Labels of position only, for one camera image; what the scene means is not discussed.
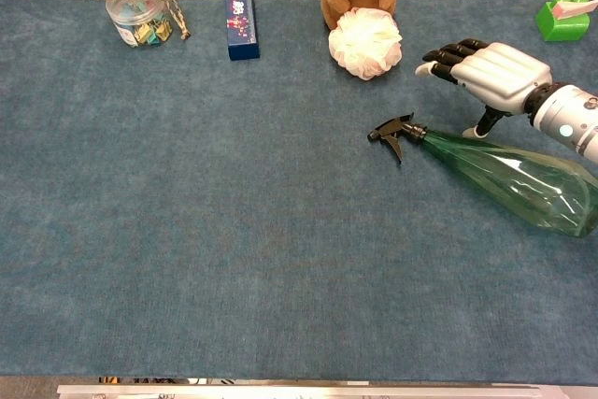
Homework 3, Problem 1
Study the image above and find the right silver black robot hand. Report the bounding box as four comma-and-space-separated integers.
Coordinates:
414, 38, 553, 138

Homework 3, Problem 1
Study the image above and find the green spray bottle black trigger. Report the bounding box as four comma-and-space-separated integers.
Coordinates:
366, 112, 598, 239

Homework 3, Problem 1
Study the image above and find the green frog tissue holder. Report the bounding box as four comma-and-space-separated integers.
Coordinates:
534, 0, 591, 43

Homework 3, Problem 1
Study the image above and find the white mesh bath pouf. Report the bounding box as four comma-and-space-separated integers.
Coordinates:
327, 7, 403, 81

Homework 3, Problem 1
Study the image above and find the blue toothpaste box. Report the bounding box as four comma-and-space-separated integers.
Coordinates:
224, 0, 262, 62

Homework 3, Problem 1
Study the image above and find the clear jar of binder clips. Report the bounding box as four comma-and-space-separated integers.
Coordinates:
105, 0, 175, 49

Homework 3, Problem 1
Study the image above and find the aluminium profile rail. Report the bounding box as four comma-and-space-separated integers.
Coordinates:
56, 383, 546, 399

